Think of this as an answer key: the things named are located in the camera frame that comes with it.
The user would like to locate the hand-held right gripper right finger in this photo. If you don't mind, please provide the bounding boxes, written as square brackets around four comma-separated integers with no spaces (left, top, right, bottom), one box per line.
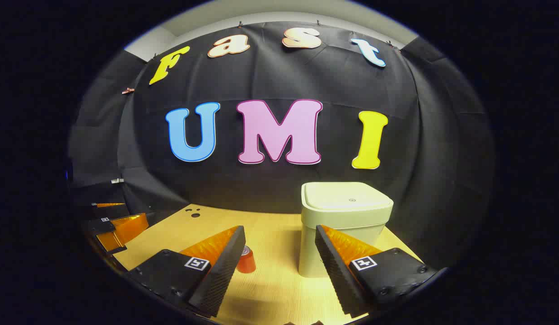
[315,224,438,318]

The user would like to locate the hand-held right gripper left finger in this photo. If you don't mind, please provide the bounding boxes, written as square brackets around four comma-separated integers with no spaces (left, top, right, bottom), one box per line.
[126,225,247,318]

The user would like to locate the orange pop can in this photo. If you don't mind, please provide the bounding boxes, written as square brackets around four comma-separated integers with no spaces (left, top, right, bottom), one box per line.
[237,246,256,274]

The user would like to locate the pale green desktop garbage bin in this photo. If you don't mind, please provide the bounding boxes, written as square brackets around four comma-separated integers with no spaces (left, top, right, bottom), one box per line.
[298,182,394,278]

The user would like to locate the black backdrop cloth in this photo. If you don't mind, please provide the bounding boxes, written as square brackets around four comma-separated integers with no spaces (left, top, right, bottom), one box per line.
[67,20,494,271]

